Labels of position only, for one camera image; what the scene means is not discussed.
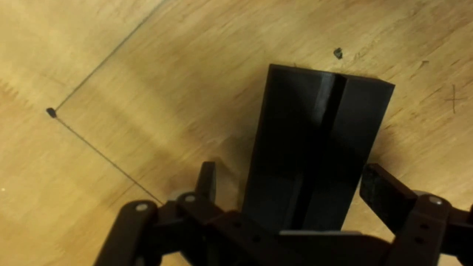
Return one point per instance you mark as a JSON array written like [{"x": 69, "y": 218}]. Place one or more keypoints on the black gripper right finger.
[{"x": 424, "y": 231}]

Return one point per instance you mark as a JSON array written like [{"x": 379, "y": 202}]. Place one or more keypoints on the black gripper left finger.
[{"x": 164, "y": 237}]

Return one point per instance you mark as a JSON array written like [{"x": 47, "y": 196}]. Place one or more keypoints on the black grooved plastic rail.
[{"x": 297, "y": 148}]

